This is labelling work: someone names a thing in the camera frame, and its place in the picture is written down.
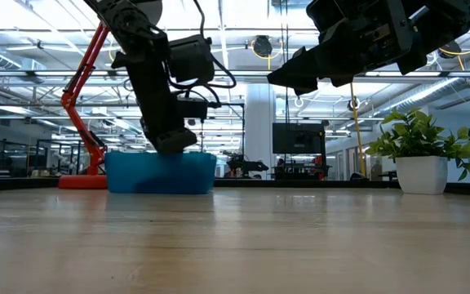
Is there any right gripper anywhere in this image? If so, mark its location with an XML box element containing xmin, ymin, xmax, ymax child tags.
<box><xmin>266</xmin><ymin>0</ymin><xmax>414</xmax><ymax>97</ymax></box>

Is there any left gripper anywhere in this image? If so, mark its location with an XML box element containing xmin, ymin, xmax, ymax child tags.
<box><xmin>126</xmin><ymin>44</ymin><xmax>198</xmax><ymax>155</ymax></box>

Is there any blue plastic bin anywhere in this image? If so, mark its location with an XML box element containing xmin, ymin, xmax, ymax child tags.
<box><xmin>104</xmin><ymin>150</ymin><xmax>218</xmax><ymax>195</ymax></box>

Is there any black monitor on stand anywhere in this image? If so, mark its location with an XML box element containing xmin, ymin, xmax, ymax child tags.
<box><xmin>272</xmin><ymin>122</ymin><xmax>326</xmax><ymax>155</ymax></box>

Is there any red desk lamp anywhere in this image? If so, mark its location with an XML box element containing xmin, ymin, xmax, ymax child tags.
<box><xmin>58</xmin><ymin>0</ymin><xmax>165</xmax><ymax>190</ymax></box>

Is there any green plant in white pot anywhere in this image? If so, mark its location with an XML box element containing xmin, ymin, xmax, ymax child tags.
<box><xmin>364</xmin><ymin>106</ymin><xmax>470</xmax><ymax>196</ymax></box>

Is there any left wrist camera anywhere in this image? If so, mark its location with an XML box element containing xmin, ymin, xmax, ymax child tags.
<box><xmin>176</xmin><ymin>97</ymin><xmax>211</xmax><ymax>123</ymax></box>

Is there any ceiling cable reel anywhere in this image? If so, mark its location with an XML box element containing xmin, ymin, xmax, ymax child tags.
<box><xmin>252</xmin><ymin>35</ymin><xmax>274</xmax><ymax>59</ymax></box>

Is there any yellow hanging cable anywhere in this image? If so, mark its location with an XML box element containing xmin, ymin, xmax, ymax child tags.
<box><xmin>348</xmin><ymin>83</ymin><xmax>367</xmax><ymax>177</ymax></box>

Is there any black rig frame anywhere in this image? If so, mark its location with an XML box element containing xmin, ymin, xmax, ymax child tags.
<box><xmin>179</xmin><ymin>101</ymin><xmax>246</xmax><ymax>155</ymax></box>

